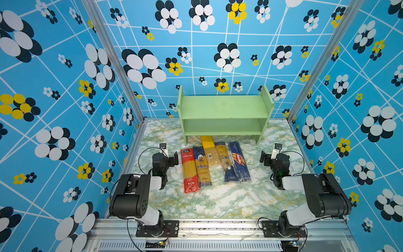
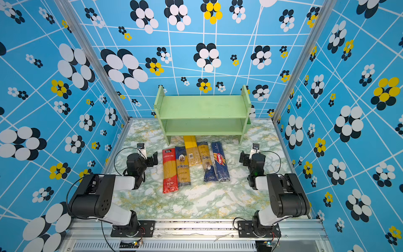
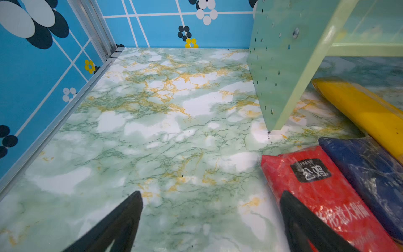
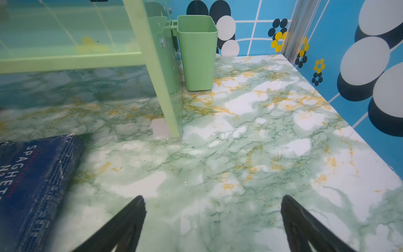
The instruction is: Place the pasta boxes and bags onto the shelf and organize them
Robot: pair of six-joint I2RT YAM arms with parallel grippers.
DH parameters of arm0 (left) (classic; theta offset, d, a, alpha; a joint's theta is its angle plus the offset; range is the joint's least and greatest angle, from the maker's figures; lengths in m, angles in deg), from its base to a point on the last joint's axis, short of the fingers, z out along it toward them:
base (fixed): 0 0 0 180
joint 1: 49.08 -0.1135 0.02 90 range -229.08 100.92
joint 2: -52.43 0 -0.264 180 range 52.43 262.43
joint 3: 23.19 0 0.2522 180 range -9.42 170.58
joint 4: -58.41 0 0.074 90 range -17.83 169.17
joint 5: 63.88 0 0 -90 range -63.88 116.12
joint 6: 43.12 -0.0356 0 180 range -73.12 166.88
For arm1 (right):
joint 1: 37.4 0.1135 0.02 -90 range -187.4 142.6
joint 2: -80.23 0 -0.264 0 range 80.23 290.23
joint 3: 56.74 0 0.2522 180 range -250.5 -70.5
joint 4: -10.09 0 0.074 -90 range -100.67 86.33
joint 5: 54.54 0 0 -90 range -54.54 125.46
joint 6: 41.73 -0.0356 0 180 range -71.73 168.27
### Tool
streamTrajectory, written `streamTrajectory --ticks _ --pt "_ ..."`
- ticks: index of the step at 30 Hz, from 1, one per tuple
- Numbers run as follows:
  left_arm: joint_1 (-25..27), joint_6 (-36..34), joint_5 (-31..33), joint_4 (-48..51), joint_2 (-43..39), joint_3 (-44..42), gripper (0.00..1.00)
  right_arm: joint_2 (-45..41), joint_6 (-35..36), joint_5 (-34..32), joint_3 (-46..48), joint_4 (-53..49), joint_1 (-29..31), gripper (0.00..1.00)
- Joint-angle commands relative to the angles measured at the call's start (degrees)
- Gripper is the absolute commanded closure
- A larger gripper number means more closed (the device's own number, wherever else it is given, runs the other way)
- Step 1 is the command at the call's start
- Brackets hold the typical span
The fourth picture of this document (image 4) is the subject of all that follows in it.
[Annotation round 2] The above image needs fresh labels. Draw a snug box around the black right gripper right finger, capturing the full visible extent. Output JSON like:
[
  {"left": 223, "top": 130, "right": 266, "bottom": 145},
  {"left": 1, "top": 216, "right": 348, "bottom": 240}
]
[{"left": 281, "top": 195, "right": 353, "bottom": 252}]

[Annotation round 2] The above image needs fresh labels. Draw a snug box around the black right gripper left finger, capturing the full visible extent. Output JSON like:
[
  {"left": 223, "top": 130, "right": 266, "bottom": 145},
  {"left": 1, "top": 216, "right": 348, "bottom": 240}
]
[{"left": 74, "top": 195, "right": 147, "bottom": 252}]

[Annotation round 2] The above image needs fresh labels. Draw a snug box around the dark blue spaghetti box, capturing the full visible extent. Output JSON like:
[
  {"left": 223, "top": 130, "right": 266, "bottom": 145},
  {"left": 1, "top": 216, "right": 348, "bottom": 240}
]
[{"left": 1, "top": 134, "right": 84, "bottom": 252}]

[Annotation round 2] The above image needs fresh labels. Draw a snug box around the green wooden shelf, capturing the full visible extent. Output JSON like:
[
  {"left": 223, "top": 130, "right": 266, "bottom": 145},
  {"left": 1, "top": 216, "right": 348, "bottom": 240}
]
[{"left": 1, "top": 1, "right": 183, "bottom": 138}]

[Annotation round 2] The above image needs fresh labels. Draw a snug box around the green plastic cup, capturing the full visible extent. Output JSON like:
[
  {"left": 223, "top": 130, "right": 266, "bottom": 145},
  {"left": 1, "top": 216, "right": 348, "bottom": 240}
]
[{"left": 176, "top": 15, "right": 218, "bottom": 91}]

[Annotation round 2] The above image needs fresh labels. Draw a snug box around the aluminium frame post right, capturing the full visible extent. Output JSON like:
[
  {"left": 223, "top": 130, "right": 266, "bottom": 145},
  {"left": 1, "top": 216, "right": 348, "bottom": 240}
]
[{"left": 281, "top": 0, "right": 329, "bottom": 64}]

